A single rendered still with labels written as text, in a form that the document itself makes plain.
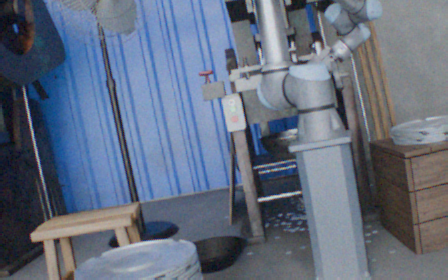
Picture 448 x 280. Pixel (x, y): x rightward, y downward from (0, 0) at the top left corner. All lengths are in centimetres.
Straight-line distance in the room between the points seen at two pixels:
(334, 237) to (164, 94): 225
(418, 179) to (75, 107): 267
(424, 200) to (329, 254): 36
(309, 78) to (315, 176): 29
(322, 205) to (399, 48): 230
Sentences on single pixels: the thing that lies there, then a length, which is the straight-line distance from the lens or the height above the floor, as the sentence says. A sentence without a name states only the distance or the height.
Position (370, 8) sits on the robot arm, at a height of 84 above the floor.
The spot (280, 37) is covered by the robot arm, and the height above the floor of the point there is 78.
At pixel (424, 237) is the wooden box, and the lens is 164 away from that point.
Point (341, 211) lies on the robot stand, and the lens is 145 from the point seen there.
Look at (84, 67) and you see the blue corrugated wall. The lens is 365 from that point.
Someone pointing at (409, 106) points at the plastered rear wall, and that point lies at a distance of 360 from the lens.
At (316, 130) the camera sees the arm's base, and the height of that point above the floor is 48.
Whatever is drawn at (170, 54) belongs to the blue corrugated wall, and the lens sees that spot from 347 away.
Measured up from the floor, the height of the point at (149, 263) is 30.
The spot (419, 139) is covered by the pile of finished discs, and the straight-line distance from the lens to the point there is 169.
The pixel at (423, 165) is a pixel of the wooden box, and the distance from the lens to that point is 159.
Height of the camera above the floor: 62
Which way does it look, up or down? 3 degrees down
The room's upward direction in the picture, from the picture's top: 11 degrees counter-clockwise
